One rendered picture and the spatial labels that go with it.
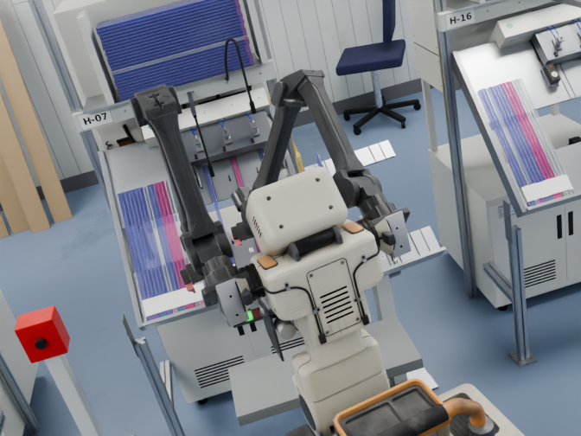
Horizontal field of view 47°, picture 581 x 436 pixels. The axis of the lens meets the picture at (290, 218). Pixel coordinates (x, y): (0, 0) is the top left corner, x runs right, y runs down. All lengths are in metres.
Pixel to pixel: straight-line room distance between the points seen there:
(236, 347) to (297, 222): 1.47
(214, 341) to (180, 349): 0.15
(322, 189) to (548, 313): 1.91
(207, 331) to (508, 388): 1.25
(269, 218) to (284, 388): 0.80
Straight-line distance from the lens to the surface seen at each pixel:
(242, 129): 2.57
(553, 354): 3.07
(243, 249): 2.46
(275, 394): 2.15
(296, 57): 5.73
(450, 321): 3.26
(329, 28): 5.75
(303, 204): 1.53
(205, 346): 2.90
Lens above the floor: 2.03
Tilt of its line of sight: 28 degrees down
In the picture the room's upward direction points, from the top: 14 degrees counter-clockwise
